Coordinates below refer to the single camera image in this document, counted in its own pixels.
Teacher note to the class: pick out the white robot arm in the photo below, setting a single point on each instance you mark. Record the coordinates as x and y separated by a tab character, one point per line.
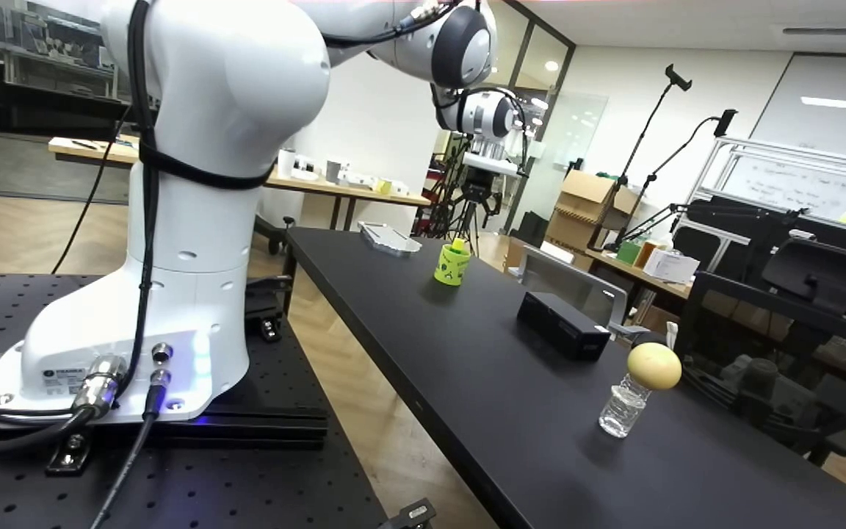
219	90

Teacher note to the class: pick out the yellow lemon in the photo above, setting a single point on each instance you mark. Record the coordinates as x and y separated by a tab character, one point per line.
652	365

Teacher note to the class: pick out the wooden table black legs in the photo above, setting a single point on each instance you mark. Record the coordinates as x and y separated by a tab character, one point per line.
282	179

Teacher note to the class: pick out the clear glass cup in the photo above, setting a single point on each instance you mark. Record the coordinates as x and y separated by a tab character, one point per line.
620	411

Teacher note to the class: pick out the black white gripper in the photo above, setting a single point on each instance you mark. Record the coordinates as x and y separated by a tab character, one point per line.
476	193

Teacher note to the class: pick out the green plastic cup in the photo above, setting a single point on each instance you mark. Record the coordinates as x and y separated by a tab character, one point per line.
452	262

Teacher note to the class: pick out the black rectangular box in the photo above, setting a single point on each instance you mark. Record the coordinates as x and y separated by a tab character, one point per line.
561	324

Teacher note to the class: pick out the stacked cardboard boxes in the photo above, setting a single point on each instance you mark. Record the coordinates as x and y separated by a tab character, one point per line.
589	209

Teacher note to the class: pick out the white stapler tray device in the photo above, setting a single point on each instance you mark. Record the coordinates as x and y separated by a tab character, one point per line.
383	237

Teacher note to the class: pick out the black optical breadboard base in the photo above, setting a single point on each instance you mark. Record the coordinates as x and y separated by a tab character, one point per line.
299	478

